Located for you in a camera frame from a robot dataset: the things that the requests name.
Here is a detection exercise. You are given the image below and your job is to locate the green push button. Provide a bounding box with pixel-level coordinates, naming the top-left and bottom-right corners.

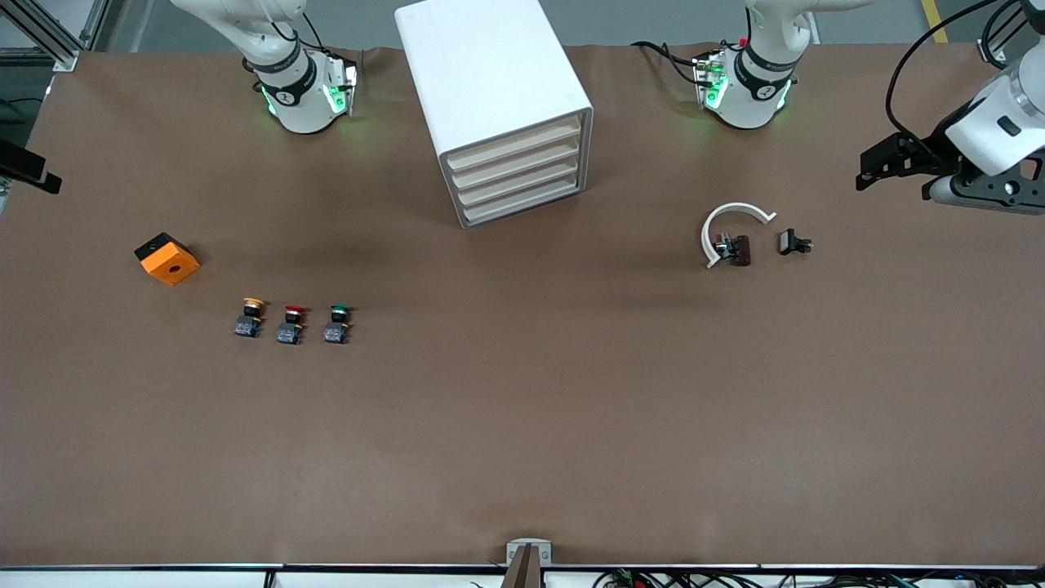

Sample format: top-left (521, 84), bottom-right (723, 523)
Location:
top-left (323, 305), bottom-right (354, 345)

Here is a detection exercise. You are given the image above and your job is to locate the pale plastic drawer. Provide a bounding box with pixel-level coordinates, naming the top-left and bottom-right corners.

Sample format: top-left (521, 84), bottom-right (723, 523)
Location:
top-left (454, 155), bottom-right (585, 208)
top-left (449, 135), bottom-right (585, 191)
top-left (445, 114), bottom-right (585, 172)
top-left (459, 174), bottom-right (585, 226)

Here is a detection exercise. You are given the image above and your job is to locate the yellow push button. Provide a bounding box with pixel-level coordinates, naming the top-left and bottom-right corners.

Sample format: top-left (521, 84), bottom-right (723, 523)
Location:
top-left (234, 297), bottom-right (268, 339)

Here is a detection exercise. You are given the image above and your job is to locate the red push button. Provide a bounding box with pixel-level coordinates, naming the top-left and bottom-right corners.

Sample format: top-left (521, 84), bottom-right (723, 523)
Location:
top-left (276, 305), bottom-right (311, 346)

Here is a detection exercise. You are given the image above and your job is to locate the white drawer cabinet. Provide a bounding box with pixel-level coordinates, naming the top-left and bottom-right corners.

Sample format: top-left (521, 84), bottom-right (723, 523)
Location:
top-left (394, 0), bottom-right (594, 229)

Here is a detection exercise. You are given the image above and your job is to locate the white curved plastic part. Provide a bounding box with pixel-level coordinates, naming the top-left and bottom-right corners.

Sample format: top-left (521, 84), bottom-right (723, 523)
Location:
top-left (700, 202), bottom-right (778, 270)

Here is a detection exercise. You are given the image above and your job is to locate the orange box with hole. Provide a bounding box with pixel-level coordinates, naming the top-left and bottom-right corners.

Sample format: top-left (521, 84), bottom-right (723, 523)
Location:
top-left (134, 232), bottom-right (201, 287)

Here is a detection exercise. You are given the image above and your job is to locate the brown paper table cover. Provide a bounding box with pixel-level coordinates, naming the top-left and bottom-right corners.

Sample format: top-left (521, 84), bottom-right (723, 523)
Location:
top-left (0, 41), bottom-right (1045, 568)

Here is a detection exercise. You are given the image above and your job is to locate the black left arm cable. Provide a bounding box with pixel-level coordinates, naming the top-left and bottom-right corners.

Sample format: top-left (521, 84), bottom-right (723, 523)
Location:
top-left (886, 0), bottom-right (1001, 140)

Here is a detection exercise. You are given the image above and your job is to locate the black base cable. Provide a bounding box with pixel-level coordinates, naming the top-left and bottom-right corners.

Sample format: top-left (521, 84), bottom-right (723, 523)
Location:
top-left (633, 39), bottom-right (705, 87)

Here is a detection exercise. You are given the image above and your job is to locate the white table edge frame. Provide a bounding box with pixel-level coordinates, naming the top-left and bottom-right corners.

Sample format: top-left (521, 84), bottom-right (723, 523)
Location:
top-left (0, 560), bottom-right (1045, 588)

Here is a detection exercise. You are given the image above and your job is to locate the black cable bundle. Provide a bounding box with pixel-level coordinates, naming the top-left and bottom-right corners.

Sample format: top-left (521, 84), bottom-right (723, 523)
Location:
top-left (592, 569), bottom-right (1045, 588)

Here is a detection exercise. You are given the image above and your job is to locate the grey metal bracket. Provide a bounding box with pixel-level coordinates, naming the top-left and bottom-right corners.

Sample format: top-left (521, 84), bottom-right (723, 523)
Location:
top-left (505, 538), bottom-right (553, 566)

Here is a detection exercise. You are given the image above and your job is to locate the brown camera post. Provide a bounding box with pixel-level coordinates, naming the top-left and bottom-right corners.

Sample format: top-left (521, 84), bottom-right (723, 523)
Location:
top-left (500, 546), bottom-right (546, 588)

